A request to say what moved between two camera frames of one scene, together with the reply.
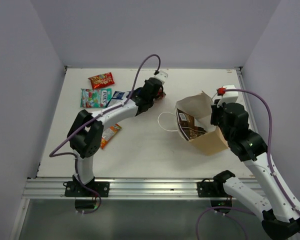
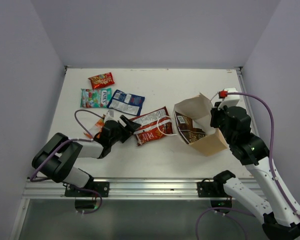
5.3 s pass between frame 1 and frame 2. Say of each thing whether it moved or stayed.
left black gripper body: moved
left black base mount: stayed
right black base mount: stayed
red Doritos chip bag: moved
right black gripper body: stayed
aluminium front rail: stayed
